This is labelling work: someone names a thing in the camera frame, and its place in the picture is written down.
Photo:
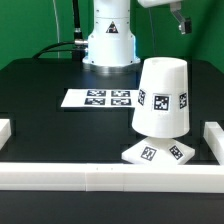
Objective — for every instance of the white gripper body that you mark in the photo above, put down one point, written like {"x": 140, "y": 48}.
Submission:
{"x": 153, "y": 3}

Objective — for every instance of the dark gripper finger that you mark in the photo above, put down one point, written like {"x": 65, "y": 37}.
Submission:
{"x": 185, "y": 24}

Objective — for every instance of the white lamp shade cone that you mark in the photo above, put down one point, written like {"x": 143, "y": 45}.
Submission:
{"x": 162, "y": 108}

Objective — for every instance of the white lamp base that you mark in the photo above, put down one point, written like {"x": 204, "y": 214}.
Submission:
{"x": 157, "y": 151}

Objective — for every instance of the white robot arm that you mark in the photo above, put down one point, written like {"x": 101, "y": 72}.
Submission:
{"x": 111, "y": 46}

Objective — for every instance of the white marker tag sheet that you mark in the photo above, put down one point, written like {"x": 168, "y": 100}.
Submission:
{"x": 105, "y": 98}

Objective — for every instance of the white left border bar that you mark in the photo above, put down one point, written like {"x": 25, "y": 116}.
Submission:
{"x": 5, "y": 132}

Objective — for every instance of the white front border bar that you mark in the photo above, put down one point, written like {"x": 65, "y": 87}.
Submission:
{"x": 111, "y": 177}

